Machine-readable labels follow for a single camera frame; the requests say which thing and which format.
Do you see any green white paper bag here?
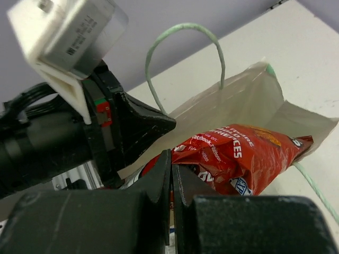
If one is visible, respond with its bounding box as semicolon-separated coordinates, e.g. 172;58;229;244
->
122;61;338;189

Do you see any red Doritos chip bag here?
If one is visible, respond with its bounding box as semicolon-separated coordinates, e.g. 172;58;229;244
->
118;123;315;196

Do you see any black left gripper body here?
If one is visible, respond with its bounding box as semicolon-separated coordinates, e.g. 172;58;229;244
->
66;61;123;189

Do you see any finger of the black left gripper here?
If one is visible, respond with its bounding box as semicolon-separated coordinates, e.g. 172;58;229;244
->
112;92;176;171

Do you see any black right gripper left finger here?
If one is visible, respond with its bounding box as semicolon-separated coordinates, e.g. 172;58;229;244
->
1;150;171;253

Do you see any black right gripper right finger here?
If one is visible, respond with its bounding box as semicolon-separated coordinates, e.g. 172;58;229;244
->
172;165;338;253

